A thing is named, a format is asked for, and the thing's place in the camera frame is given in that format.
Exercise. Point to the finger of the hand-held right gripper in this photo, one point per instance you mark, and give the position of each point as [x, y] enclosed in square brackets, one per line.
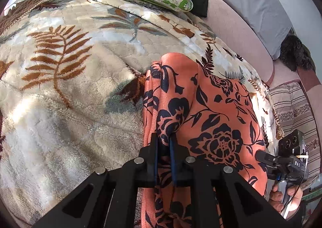
[266, 158]

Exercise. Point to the grey pillow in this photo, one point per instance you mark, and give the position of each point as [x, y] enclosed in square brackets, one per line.
[254, 6]

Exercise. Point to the orange floral cloth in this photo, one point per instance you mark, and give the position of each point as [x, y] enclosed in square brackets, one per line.
[213, 117]

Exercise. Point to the dark furry cloth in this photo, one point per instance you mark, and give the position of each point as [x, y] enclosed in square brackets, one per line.
[295, 53]

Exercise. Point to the pink upholstered headboard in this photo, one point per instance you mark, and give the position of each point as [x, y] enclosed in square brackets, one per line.
[239, 34]

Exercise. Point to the leaf print fleece blanket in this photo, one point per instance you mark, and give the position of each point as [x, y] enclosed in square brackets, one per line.
[75, 92]

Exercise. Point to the striped floral mattress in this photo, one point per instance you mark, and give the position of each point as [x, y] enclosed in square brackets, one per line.
[291, 107]

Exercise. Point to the brown bedspread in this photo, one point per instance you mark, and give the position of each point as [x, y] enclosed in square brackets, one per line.
[17, 14]

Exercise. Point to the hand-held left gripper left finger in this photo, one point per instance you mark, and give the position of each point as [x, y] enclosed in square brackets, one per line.
[155, 159]

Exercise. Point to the green cloth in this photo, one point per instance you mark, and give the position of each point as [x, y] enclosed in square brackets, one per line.
[312, 194]

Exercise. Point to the person's right hand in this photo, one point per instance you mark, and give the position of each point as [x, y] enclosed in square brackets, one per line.
[276, 196]

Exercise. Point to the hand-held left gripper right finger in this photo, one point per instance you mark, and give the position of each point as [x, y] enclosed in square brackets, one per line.
[173, 164]

